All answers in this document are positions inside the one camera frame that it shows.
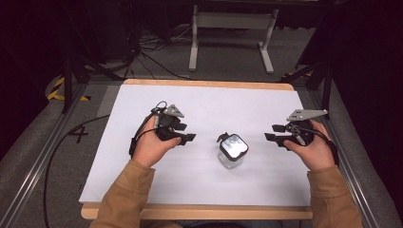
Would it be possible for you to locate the clear jar with black lid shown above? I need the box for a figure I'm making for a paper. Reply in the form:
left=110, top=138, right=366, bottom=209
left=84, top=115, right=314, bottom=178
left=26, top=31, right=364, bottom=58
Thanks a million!
left=216, top=131, right=250, bottom=170

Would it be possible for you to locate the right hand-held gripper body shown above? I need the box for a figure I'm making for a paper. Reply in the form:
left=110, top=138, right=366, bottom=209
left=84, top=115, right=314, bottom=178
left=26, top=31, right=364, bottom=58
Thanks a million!
left=275, top=108, right=329, bottom=148

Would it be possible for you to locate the person's right hand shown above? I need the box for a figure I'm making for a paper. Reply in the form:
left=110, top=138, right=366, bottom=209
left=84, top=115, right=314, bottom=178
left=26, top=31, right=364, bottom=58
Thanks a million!
left=282, top=119, right=337, bottom=172

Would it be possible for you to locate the right hand-held gripper black cable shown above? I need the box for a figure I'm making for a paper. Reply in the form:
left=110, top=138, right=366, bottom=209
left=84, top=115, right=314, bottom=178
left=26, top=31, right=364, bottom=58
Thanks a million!
left=288, top=123, right=340, bottom=166

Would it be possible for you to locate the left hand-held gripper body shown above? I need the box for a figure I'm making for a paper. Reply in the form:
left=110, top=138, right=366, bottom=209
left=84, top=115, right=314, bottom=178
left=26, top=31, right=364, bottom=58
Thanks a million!
left=154, top=104, right=185, bottom=143

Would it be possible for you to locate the aluminium frame rail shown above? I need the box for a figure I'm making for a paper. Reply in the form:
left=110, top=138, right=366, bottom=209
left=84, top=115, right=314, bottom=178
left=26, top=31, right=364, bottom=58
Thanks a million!
left=307, top=88, right=383, bottom=228
left=0, top=83, right=88, bottom=228

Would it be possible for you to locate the hand-held gripper black cable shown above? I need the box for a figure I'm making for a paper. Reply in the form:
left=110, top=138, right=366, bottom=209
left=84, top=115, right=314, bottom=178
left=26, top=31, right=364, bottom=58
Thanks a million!
left=288, top=123, right=340, bottom=166
left=43, top=100, right=169, bottom=228

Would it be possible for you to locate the bundle of black floor cables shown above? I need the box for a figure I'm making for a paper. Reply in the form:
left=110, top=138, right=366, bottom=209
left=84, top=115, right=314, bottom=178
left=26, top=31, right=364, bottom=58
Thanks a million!
left=122, top=23, right=194, bottom=81

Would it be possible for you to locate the white metal stand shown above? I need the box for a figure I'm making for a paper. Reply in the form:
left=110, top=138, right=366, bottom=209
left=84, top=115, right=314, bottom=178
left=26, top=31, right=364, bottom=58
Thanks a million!
left=188, top=4, right=280, bottom=75

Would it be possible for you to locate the person's left hand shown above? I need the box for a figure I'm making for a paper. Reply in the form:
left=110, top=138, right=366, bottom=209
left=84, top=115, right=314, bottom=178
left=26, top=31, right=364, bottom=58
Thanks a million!
left=130, top=115, right=182, bottom=169

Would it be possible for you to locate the left hand-held gripper black cable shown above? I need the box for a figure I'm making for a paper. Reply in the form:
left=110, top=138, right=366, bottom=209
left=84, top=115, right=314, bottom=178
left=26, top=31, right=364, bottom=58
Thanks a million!
left=43, top=100, right=169, bottom=228

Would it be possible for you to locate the white table sheet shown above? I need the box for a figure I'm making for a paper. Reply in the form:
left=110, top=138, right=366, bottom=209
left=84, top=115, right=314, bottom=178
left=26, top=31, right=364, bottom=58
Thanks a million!
left=78, top=83, right=312, bottom=207

